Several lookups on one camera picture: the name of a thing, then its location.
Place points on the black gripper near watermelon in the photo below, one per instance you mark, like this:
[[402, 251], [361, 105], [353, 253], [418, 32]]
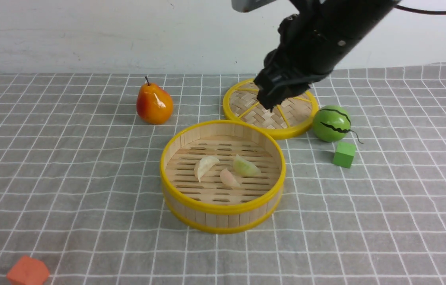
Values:
[[287, 72]]

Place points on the green toy dumpling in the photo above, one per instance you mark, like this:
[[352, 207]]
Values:
[[244, 167]]

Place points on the pink toy dumpling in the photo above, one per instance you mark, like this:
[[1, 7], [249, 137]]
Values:
[[228, 179]]

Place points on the white toy dumpling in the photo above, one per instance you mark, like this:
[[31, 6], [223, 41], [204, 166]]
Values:
[[204, 165]]

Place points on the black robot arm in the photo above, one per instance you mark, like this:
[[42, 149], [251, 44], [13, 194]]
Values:
[[343, 24]]

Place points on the yellow woven steamer lid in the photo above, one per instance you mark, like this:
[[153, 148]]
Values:
[[292, 118]]

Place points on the yellow bamboo steamer tray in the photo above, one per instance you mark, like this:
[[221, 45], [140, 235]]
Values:
[[209, 205]]

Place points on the small green toy watermelon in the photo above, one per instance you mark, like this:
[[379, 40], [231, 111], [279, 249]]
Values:
[[332, 123]]

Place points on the green wooden cube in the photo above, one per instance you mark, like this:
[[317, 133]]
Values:
[[344, 154]]

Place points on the orange toy pear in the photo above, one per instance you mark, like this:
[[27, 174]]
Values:
[[154, 105]]

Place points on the grey checked tablecloth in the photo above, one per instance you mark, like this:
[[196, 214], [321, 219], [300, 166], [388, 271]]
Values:
[[80, 189]]

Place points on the orange wooden block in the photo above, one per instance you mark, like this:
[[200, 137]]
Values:
[[28, 271]]

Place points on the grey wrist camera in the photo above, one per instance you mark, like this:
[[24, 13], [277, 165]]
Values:
[[245, 6]]

